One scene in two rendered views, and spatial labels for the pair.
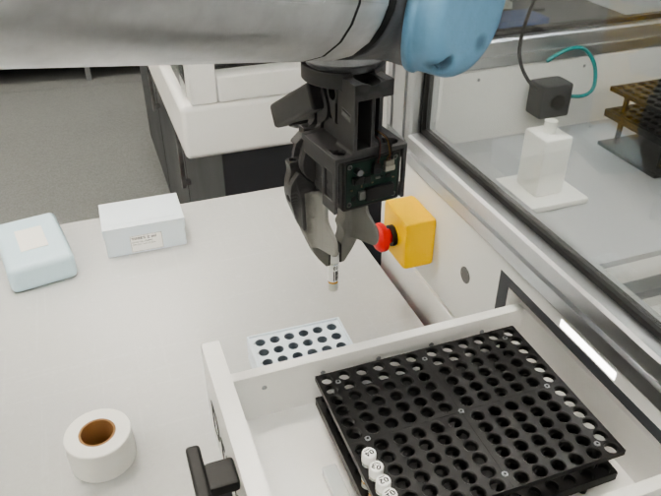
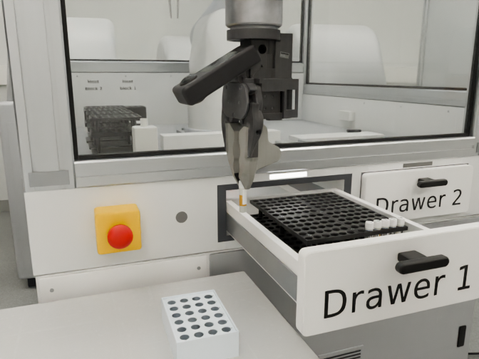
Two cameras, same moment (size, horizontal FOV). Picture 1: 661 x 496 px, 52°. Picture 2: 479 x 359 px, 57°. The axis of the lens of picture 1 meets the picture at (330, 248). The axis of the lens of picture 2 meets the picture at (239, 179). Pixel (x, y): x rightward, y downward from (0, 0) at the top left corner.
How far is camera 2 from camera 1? 86 cm
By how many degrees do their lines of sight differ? 83
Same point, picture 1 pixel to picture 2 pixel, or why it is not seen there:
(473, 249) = (186, 193)
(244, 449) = (401, 236)
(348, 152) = (288, 77)
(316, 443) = not seen: hidden behind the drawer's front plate
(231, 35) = not seen: outside the picture
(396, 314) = (140, 293)
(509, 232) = (219, 157)
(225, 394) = (358, 242)
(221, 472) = (413, 253)
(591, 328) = (290, 162)
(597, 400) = not seen: hidden behind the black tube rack
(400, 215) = (123, 210)
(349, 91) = (287, 38)
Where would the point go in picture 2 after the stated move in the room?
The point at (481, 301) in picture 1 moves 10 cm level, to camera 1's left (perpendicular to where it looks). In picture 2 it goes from (203, 220) to (199, 239)
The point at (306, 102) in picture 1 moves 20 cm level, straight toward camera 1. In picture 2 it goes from (253, 59) to (408, 59)
